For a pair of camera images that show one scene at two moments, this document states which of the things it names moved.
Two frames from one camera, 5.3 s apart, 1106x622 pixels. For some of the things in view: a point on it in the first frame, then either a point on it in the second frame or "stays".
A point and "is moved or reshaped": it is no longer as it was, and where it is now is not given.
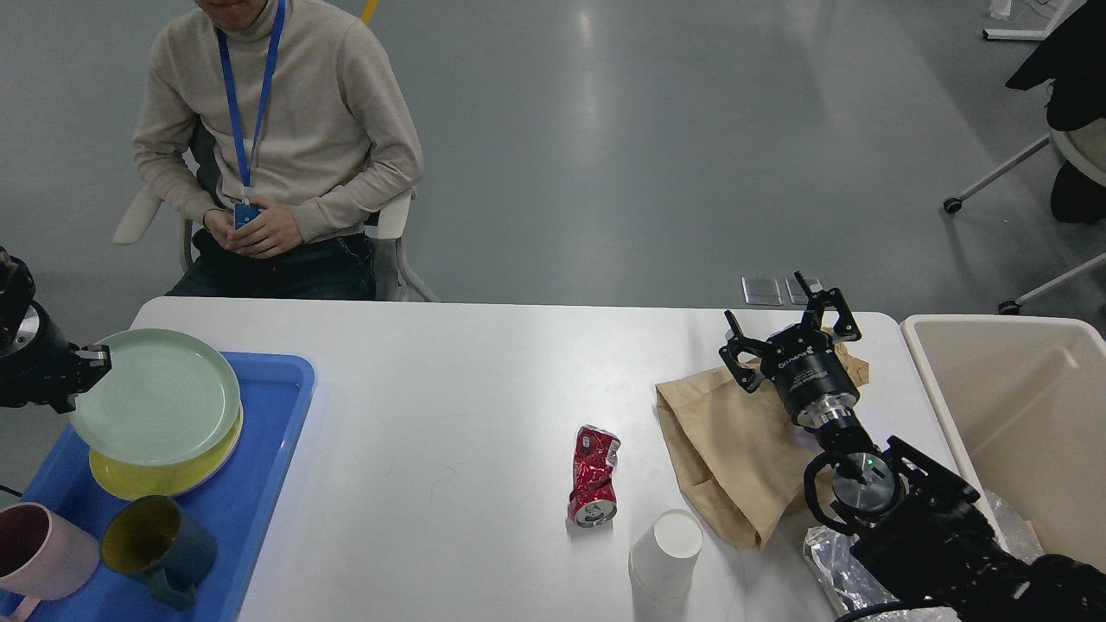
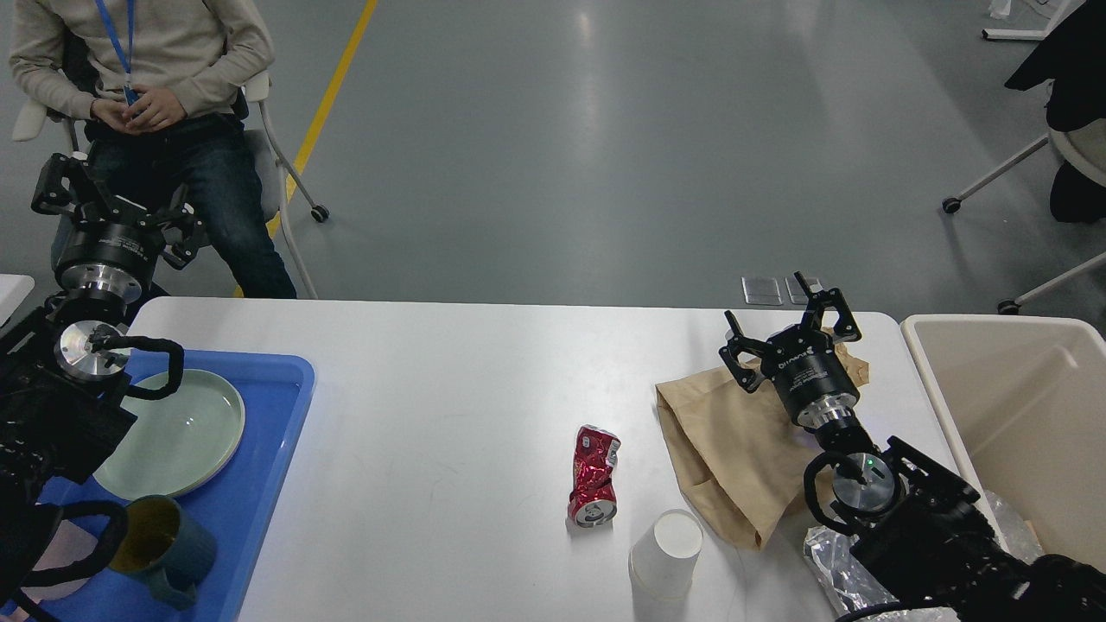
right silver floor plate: x=797 y=294 stays
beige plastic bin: x=1022 y=402 stays
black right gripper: x=817 y=385 stays
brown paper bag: x=744 y=452 stays
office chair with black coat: x=1071 y=66 stays
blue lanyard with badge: x=245 y=212 → x=130 y=92
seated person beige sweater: x=288 y=130 → x=161 y=81
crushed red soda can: x=593 y=502 stays
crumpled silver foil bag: x=854 y=588 stays
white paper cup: x=662 y=566 stays
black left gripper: x=50 y=370 → x=106 y=251
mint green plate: x=169 y=395 is moved or reshaped
